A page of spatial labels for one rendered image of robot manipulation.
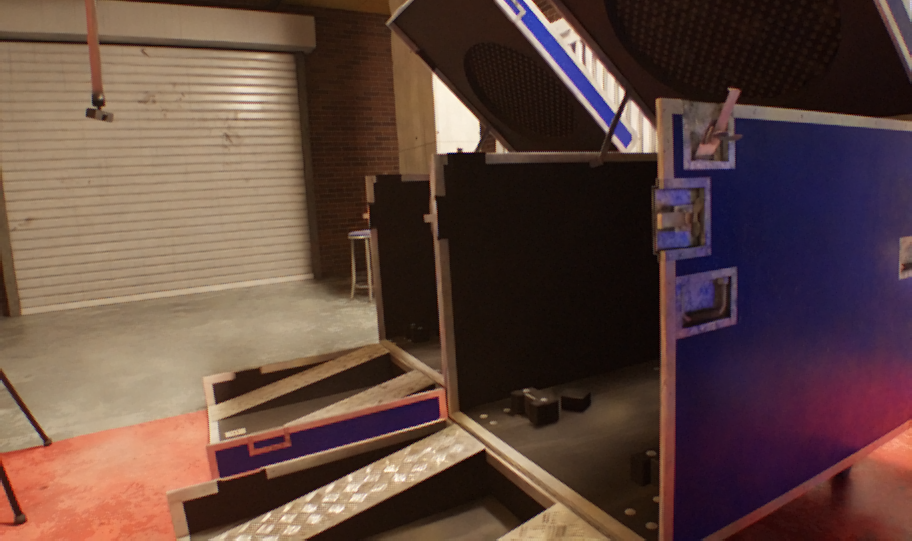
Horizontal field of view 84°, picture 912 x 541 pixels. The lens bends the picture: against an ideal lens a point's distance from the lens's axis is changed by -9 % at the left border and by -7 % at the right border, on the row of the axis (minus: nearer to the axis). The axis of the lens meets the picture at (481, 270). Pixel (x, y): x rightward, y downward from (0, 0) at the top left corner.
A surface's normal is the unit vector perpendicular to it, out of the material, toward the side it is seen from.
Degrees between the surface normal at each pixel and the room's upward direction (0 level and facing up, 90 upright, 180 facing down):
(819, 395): 90
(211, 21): 90
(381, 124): 90
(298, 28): 90
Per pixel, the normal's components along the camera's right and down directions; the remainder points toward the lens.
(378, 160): 0.53, 0.08
